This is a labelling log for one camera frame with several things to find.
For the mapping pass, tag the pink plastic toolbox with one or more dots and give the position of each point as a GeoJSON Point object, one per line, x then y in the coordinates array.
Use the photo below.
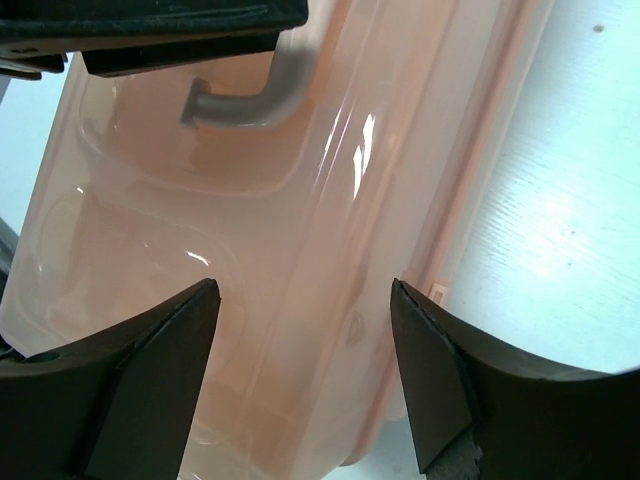
{"type": "Point", "coordinates": [304, 181]}

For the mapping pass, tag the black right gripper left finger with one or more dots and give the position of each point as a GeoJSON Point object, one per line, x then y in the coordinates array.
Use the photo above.
{"type": "Point", "coordinates": [117, 404]}

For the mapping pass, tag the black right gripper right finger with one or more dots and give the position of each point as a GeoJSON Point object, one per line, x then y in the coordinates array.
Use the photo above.
{"type": "Point", "coordinates": [481, 408]}

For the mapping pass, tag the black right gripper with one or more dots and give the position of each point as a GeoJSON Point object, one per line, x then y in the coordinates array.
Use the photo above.
{"type": "Point", "coordinates": [117, 38]}

